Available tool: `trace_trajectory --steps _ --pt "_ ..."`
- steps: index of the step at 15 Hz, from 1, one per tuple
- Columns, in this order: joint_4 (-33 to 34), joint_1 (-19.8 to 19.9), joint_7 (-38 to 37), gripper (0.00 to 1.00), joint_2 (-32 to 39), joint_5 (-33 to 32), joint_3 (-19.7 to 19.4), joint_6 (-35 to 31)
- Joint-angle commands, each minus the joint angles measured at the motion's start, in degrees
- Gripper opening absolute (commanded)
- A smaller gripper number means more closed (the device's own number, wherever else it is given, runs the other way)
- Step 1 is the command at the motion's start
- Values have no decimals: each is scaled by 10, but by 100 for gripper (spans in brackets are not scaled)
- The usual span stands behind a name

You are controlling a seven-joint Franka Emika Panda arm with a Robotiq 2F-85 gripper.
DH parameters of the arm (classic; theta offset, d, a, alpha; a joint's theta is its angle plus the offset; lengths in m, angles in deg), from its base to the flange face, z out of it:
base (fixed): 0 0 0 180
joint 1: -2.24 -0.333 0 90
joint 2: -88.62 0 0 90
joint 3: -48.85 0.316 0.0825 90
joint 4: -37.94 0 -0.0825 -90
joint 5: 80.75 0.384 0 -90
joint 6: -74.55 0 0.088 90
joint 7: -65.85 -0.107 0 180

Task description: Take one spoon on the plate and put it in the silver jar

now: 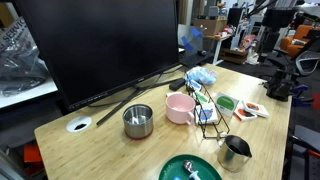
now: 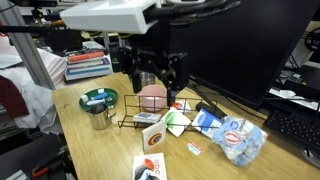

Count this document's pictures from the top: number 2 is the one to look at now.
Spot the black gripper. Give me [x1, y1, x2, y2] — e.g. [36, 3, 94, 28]
[120, 22, 188, 107]

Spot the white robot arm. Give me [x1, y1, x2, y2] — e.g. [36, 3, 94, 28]
[60, 0, 241, 105]

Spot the green round plate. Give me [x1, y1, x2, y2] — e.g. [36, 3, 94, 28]
[78, 88, 118, 111]

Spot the white marshmallow on plate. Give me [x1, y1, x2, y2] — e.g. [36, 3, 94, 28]
[97, 88, 104, 94]

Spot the pink mug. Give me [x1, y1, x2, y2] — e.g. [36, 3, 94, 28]
[138, 85, 167, 112]

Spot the steel round cup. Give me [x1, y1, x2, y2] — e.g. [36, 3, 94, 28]
[140, 72, 155, 87]

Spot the small blue white box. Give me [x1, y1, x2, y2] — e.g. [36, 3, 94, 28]
[133, 112, 162, 123]

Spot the red circle card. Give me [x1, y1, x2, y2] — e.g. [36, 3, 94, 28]
[172, 100, 191, 113]

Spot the green circle card book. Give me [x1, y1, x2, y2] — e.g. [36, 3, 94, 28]
[161, 108, 191, 137]

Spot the rainbow board book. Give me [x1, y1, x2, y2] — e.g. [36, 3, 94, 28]
[141, 121, 166, 151]

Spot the black power brick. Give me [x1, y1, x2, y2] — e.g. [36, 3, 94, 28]
[196, 102, 226, 119]

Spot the blue white booklet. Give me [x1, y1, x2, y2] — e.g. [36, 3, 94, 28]
[192, 109, 223, 138]

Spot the white marshmallow near rim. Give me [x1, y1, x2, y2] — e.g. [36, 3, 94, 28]
[80, 95, 89, 102]

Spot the small red blue packet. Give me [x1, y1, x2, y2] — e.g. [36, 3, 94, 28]
[188, 141, 202, 155]

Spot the stack of books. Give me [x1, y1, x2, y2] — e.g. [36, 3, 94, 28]
[65, 49, 113, 81]

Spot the abc picture book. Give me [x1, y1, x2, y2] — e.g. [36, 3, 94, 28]
[133, 153, 167, 180]

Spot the large black monitor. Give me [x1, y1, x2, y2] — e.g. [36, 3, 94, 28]
[170, 0, 320, 109]

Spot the blue white plastic bag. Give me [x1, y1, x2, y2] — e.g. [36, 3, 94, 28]
[212, 116, 268, 166]

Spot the white cloth pile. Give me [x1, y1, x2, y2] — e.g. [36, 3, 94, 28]
[0, 49, 66, 135]

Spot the black keyboard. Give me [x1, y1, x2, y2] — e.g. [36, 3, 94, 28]
[264, 110, 320, 153]

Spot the black wire rack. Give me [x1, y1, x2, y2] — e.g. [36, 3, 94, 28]
[118, 95, 218, 128]

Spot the blue handled fork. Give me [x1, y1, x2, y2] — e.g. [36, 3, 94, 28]
[91, 93, 108, 100]

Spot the silver handled jar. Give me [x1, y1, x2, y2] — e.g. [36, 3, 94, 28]
[87, 103, 116, 130]

